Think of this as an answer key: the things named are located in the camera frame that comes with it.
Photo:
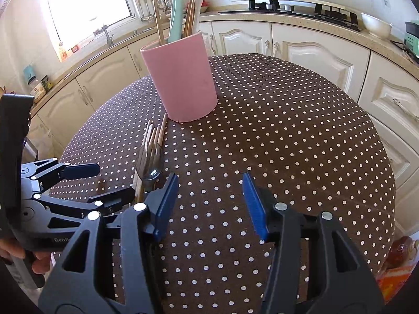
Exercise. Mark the white plastic spoon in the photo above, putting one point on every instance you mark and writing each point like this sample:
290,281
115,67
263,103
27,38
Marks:
200,0

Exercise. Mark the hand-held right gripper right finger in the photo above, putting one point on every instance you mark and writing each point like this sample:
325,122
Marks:
253,206

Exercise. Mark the bunch of wooden chopsticks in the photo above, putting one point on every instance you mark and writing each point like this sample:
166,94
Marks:
159,130

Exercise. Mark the glass jar with beige contents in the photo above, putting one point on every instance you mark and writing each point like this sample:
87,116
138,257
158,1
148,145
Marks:
37,91

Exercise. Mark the black gas stove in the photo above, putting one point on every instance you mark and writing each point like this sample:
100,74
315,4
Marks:
304,14

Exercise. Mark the kitchen window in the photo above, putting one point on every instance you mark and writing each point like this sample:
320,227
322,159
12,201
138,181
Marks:
88,9

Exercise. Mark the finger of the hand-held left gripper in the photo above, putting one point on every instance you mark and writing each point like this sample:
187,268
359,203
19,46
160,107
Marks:
111,199
81,171

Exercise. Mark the orange bottle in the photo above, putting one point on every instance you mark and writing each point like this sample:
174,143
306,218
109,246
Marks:
62,52

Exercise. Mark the green electric cooker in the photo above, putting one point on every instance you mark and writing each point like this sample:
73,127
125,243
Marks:
413,41

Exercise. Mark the steel faucet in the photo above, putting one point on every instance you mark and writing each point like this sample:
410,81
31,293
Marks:
106,36

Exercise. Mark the stainless steel appliance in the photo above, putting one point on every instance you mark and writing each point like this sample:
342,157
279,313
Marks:
31,150

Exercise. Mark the brown glossy object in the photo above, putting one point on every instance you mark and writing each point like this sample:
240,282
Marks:
404,248

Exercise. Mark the small pink sill cup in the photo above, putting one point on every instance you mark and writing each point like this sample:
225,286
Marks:
74,48

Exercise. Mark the short brown chopstick pair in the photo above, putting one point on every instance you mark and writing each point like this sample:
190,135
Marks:
408,55

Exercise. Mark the row of hanging metal utensils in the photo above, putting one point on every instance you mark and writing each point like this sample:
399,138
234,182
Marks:
144,6

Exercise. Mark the small dark jar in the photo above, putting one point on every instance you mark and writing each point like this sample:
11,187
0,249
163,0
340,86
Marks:
46,83

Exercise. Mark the steel sink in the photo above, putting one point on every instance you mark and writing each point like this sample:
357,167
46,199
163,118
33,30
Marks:
140,31

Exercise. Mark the dark metal fork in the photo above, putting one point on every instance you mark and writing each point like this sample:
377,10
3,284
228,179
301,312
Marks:
144,170

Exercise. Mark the orange printed bag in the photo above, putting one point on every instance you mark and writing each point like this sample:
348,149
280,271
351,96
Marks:
392,284

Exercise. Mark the brown polka dot tablecloth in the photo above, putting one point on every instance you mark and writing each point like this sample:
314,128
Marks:
278,121

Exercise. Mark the light blue knife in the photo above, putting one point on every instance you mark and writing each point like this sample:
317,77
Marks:
176,19

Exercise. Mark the white ceramic bowl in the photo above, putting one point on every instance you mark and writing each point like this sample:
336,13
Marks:
376,26

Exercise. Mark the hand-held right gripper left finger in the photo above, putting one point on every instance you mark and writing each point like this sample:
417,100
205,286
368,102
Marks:
165,206

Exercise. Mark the person's left hand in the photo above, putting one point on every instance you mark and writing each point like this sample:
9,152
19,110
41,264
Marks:
41,263

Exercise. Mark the dark metal spoon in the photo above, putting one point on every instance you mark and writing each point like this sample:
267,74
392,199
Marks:
153,174

